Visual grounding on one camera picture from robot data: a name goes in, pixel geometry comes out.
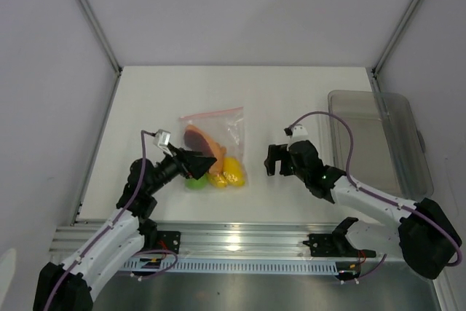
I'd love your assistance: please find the aluminium rail frame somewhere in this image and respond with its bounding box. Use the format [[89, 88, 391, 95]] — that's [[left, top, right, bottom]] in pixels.
[[49, 218, 336, 261]]

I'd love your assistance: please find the yellow toy mango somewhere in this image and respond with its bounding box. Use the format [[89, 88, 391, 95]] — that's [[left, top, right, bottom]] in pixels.
[[222, 157, 245, 186]]

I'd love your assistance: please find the slotted cable duct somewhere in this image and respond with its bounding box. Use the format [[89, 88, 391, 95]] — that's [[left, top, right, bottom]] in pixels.
[[119, 256, 339, 276]]

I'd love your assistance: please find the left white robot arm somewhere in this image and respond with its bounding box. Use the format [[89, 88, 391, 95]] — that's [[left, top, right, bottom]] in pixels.
[[33, 145, 216, 310]]

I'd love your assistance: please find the green toy lime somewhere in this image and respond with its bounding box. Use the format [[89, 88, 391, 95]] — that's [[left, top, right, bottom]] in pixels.
[[185, 177, 208, 191]]

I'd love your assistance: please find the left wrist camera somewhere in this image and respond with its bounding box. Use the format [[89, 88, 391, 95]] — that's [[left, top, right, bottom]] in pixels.
[[153, 129, 173, 156]]

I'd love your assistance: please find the clear plastic food tray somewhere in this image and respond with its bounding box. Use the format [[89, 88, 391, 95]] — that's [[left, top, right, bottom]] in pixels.
[[328, 90, 433, 202]]

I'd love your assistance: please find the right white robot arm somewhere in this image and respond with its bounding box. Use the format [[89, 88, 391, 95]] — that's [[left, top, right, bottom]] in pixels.
[[264, 140, 462, 280]]

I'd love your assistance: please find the corner frame post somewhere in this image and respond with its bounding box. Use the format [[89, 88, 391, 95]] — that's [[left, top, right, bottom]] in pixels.
[[75, 0, 122, 74], [371, 0, 424, 79]]

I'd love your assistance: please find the red toy meat slice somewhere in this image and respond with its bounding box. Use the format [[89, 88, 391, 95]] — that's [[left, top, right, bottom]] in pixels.
[[183, 125, 226, 174]]

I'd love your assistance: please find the right corner frame post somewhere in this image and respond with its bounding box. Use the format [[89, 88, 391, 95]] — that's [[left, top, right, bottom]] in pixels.
[[371, 0, 424, 79]]

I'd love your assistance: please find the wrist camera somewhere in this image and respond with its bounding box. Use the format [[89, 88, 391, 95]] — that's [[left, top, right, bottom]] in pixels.
[[153, 129, 173, 156], [284, 124, 309, 146]]

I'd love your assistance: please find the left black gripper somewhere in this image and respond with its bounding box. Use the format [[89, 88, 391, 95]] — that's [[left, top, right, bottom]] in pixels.
[[146, 143, 216, 195]]

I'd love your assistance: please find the clear zip top bag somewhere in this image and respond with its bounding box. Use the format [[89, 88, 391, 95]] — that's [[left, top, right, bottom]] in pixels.
[[179, 107, 248, 192]]

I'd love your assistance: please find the left corner frame post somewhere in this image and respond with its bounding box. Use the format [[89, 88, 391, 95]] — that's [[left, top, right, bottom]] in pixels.
[[75, 0, 122, 74]]

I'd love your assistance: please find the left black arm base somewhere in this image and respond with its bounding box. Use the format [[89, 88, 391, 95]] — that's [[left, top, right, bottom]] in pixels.
[[138, 219, 181, 253]]

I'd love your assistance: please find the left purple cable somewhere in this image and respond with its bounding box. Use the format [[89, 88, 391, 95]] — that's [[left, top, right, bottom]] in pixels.
[[42, 129, 179, 311]]

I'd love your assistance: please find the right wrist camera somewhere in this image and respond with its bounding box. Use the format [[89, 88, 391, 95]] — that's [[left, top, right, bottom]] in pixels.
[[284, 124, 309, 146]]

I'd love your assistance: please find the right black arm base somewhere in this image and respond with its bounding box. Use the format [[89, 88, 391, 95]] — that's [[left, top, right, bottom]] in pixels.
[[302, 217, 376, 258]]

